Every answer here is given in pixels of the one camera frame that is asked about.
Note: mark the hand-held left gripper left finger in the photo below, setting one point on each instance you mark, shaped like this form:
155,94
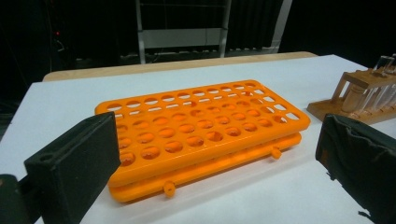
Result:
74,168

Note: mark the wooden tube rack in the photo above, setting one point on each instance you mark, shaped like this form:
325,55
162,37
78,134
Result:
361,79

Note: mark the orange plastic tube rack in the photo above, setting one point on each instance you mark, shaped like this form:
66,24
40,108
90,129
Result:
199,155

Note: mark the white table mat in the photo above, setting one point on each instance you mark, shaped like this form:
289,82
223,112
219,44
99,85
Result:
218,211

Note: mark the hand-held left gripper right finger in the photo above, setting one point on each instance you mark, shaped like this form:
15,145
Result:
364,161

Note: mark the grey metal stand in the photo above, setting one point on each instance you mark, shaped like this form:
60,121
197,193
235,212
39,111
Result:
182,38

